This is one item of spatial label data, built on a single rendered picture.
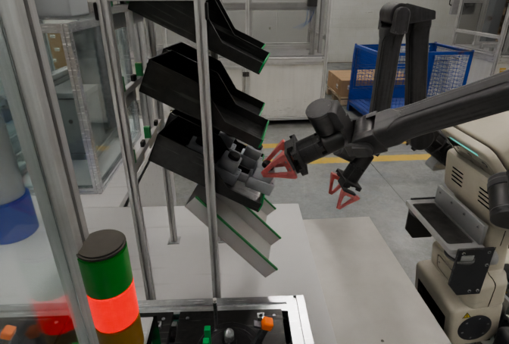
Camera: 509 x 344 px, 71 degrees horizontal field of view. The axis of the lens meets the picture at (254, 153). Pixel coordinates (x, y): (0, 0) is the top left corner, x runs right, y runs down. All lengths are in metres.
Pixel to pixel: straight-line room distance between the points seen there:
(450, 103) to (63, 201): 0.60
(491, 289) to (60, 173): 1.16
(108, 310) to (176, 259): 0.81
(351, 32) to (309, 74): 4.94
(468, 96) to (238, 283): 0.79
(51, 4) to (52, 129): 1.37
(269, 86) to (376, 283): 3.77
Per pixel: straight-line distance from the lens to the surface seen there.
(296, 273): 1.17
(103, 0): 0.73
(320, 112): 0.74
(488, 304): 1.33
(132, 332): 0.48
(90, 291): 0.43
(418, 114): 0.72
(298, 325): 0.91
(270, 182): 0.84
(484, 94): 0.69
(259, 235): 1.04
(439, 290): 1.34
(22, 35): 0.34
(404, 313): 1.14
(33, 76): 0.34
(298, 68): 4.72
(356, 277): 1.20
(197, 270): 1.19
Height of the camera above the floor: 1.66
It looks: 24 degrees down
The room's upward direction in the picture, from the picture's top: straight up
